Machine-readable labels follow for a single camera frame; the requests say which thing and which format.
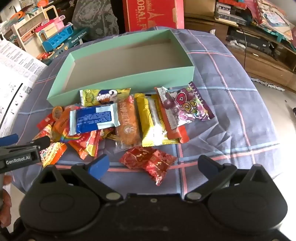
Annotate pastel toy kitchen playset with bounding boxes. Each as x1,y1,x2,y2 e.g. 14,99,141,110
10,5,64,58

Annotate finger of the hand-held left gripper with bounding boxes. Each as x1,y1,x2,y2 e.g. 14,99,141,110
0,134,18,146
23,136,51,152

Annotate red gift box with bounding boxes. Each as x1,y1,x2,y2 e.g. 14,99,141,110
122,0,185,32

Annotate black electronic device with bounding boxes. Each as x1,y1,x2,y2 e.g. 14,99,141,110
225,30,278,57

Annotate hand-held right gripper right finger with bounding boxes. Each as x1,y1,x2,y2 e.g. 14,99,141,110
184,155,271,202

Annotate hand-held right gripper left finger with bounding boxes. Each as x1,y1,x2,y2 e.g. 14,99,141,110
35,154,124,202

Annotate orange printed snack bag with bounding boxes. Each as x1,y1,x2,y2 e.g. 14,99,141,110
38,141,67,166

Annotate red yellow striped packet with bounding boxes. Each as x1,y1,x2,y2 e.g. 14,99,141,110
69,131,101,160

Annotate blue white snack packet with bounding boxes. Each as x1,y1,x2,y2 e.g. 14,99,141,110
69,103,121,136

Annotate colourful game box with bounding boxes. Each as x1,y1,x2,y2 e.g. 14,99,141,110
245,0,296,50

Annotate orange cake clear packet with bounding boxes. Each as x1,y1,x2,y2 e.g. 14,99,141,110
114,95,141,149

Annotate blue toy rack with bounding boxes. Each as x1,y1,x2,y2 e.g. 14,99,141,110
42,23,74,52

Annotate teal toy kitchen box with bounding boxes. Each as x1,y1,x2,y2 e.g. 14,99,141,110
43,28,89,65

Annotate green yellow candy packet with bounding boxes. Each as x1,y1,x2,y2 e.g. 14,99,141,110
79,88,131,107

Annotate person's left hand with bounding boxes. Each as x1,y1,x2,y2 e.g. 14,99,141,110
0,176,12,227

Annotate purple grape candy packet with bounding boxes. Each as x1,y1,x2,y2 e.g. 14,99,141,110
159,82,213,123

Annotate blue plaid blanket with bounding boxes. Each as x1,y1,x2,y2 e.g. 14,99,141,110
10,28,281,197

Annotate orange red wafer packet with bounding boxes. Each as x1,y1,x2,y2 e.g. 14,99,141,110
154,87,190,144

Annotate grey lace cloth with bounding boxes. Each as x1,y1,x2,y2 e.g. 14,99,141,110
72,0,126,42

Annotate mint green cardboard box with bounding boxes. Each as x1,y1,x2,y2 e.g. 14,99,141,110
47,29,195,107

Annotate small red snack packet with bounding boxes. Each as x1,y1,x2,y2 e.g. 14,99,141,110
37,113,56,130

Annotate red foil snack packet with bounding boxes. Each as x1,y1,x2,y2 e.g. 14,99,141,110
119,146,177,187

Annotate white instruction sheet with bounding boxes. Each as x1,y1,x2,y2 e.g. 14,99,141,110
0,39,48,138

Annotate wooden cabinet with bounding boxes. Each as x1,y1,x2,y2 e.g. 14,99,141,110
184,14,296,87

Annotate orange red candy packet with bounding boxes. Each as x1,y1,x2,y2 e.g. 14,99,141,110
32,124,53,142

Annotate large yellow snack packet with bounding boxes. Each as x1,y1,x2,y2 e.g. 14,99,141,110
134,93,179,147

